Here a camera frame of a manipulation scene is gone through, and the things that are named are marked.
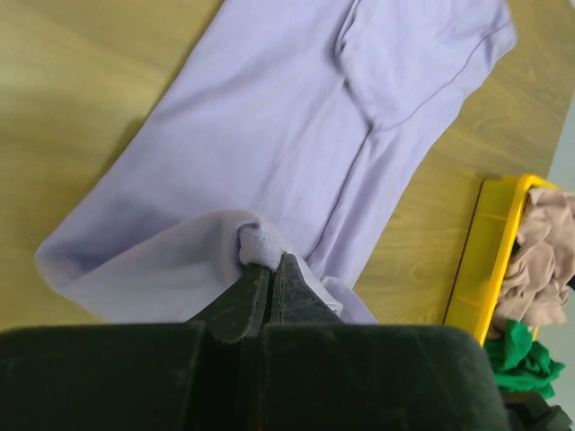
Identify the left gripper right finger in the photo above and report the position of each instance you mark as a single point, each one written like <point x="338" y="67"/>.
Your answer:
<point x="291" y="299"/>

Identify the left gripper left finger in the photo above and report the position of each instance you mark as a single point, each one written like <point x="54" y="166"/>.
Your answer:
<point x="241" y="310"/>

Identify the lavender t-shirt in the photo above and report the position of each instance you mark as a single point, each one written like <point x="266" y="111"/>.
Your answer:
<point x="294" y="127"/>

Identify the yellow plastic tray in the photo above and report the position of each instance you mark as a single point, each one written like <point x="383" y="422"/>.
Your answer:
<point x="496" y="218"/>

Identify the green t-shirt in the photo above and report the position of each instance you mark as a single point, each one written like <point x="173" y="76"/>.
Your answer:
<point x="521" y="364"/>

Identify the pink t-shirt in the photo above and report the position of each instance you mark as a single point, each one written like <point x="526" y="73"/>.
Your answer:
<point x="535" y="288"/>

